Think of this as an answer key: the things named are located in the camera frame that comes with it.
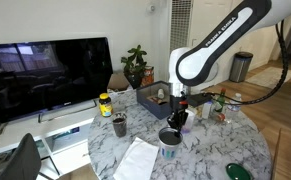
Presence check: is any white paper napkin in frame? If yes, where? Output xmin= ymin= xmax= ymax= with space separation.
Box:
xmin=112 ymin=136 xmax=160 ymax=180

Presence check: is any green round lid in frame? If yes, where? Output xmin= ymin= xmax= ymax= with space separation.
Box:
xmin=225 ymin=162 xmax=253 ymax=180

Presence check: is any white door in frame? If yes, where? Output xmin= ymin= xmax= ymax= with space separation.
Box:
xmin=188 ymin=0 xmax=244 ymax=86

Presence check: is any blue cardboard box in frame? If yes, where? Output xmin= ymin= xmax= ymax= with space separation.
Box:
xmin=135 ymin=80 xmax=173 ymax=121

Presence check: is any small glass spice bottle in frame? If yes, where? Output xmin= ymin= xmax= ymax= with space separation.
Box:
xmin=212 ymin=111 xmax=227 ymax=123

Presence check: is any white wall thermostat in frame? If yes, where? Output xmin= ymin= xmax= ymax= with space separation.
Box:
xmin=146 ymin=3 xmax=156 ymax=14

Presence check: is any clear plastic water bottle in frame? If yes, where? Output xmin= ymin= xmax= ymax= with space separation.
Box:
xmin=225 ymin=92 xmax=244 ymax=124

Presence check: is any green potted plant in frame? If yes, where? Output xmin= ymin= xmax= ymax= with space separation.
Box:
xmin=120 ymin=44 xmax=150 ymax=90

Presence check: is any orange printed carton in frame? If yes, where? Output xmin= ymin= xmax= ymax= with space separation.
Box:
xmin=141 ymin=65 xmax=156 ymax=87

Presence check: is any black chair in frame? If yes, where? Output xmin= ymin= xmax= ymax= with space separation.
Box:
xmin=0 ymin=132 xmax=43 ymax=180

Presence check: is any beige floor rug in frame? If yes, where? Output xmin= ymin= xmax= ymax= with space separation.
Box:
xmin=245 ymin=66 xmax=291 ymax=91

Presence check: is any white bottle blue cap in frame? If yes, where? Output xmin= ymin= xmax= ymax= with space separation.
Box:
xmin=201 ymin=101 xmax=215 ymax=120

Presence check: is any white TV stand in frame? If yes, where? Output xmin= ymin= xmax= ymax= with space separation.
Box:
xmin=0 ymin=99 xmax=103 ymax=180

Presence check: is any yellow lid vitamin bottle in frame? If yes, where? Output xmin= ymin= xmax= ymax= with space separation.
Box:
xmin=98 ymin=92 xmax=114 ymax=118

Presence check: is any green Tabasco sauce bottle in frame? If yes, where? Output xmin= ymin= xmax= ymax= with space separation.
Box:
xmin=214 ymin=87 xmax=227 ymax=113

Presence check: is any dark glass cup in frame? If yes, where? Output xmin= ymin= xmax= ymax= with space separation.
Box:
xmin=111 ymin=112 xmax=129 ymax=139

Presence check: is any small white bottle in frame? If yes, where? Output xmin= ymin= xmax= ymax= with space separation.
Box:
xmin=156 ymin=88 xmax=166 ymax=100

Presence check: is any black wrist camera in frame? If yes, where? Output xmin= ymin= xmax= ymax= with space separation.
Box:
xmin=186 ymin=92 xmax=213 ymax=109

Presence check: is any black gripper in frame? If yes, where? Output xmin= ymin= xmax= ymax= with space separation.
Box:
xmin=167 ymin=93 xmax=190 ymax=138

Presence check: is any white wall heater grille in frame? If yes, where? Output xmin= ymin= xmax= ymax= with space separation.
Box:
xmin=167 ymin=0 xmax=194 ymax=52

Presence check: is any stainless steel trash can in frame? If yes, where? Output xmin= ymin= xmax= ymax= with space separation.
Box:
xmin=228 ymin=51 xmax=254 ymax=84

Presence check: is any open brown cardboard box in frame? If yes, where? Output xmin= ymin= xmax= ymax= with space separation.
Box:
xmin=107 ymin=72 xmax=132 ymax=93

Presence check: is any black flat screen TV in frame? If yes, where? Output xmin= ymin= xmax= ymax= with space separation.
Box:
xmin=0 ymin=36 xmax=115 ymax=125

